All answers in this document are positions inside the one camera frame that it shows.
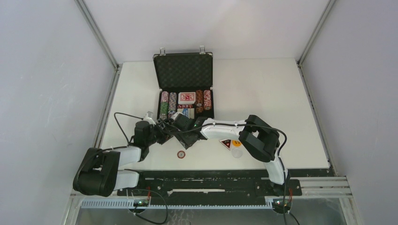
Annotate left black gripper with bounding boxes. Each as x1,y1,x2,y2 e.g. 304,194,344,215
145,118,176,146

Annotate red poker chip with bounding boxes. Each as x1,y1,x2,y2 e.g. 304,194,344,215
177,150,186,159

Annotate red triangular all-in button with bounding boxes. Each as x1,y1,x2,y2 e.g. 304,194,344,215
219,139,232,150

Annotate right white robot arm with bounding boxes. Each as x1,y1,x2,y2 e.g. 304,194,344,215
170,112,290,195

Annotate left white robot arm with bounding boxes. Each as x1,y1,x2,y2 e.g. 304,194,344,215
73,120,173,197

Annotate red playing card deck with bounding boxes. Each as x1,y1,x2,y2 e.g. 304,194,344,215
177,92,196,105

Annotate mixed chip stack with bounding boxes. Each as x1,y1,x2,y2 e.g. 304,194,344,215
159,91,169,120
168,92,177,118

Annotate left mixed chip stack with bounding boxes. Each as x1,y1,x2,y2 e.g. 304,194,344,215
159,91,169,120

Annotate orange chip stack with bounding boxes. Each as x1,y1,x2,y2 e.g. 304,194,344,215
195,90,204,113

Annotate red white chip stack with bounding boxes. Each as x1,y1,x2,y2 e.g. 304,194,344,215
203,90,212,111

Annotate orange big blind button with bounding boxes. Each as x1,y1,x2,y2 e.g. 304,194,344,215
231,140,242,147

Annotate black aluminium poker case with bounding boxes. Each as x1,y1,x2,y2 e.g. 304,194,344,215
153,46,214,119

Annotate clear dealer button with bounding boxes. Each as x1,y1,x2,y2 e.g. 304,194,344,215
231,148,243,158

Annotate left controller board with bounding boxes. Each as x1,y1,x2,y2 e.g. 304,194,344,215
133,200,149,208

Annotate controller board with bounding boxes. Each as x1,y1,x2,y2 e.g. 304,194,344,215
272,199,291,208
133,200,149,208

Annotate right controller board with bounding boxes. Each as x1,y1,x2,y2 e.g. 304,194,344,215
272,199,291,208

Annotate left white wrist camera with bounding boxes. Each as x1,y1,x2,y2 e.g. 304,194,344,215
143,111,157,125

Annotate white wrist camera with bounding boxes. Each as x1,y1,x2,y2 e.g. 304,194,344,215
171,112,184,121
143,111,157,125

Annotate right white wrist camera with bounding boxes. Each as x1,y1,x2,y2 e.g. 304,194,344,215
171,112,184,121

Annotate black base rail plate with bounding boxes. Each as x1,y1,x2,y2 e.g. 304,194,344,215
117,169,335,206

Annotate white cable duct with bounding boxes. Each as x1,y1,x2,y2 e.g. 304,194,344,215
81,198,274,209

